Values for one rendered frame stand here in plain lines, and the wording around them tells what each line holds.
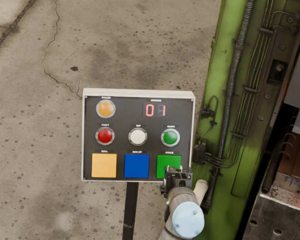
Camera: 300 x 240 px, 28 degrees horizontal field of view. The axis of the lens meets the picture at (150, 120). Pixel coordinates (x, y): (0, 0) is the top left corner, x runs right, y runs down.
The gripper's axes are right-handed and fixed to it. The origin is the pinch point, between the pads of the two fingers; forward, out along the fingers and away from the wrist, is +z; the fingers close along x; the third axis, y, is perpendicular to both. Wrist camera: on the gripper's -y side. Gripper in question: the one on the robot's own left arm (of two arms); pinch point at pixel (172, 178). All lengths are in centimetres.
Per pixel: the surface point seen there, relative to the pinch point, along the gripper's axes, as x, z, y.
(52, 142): 46, 148, -37
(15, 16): 79, 245, 19
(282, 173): -37.1, 12.1, -2.0
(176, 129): -1.9, 10.4, 12.2
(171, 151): -0.7, 10.4, 5.0
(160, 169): 2.6, 9.7, -0.7
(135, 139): 10.7, 10.0, 8.7
